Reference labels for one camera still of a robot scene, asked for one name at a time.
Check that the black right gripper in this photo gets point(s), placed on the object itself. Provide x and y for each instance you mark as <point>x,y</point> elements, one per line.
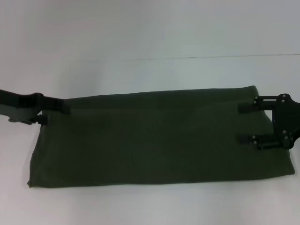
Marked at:
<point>286,119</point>

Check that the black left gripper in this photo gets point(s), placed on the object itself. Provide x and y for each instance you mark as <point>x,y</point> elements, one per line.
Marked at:
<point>21,105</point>

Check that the dark green shirt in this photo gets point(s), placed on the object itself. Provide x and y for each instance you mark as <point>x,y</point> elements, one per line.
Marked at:
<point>152,140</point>

